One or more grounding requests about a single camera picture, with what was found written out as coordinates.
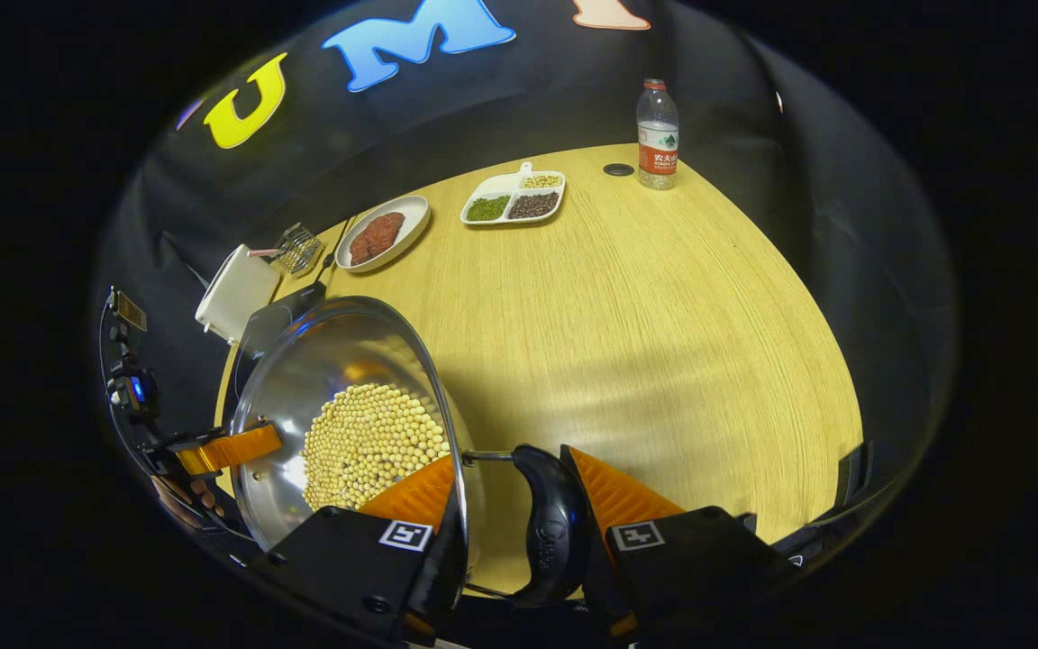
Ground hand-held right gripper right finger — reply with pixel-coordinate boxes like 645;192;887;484
560;444;795;643

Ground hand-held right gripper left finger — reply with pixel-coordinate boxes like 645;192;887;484
249;453;470;645

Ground steel pot with black handle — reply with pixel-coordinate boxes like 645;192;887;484
229;296;594;609

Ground black induction cooktop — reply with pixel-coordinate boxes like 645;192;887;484
223;281;331;425

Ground pile of soybeans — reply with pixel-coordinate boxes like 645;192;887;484
303;383;451;512

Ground white toaster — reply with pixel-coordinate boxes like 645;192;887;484
195;243;281;345

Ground white round plate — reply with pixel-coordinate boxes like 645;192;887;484
335;195;432;274

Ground white divided dish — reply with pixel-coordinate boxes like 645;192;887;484
460;161;567;226

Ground dark red beans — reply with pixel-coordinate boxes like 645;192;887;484
510;192;560;219

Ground clear plastic water bottle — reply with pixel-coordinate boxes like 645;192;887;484
636;78;679;191

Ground small wire basket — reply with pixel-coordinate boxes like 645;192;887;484
276;223;323;276

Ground black power cable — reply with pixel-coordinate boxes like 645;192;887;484
316;215;353;286

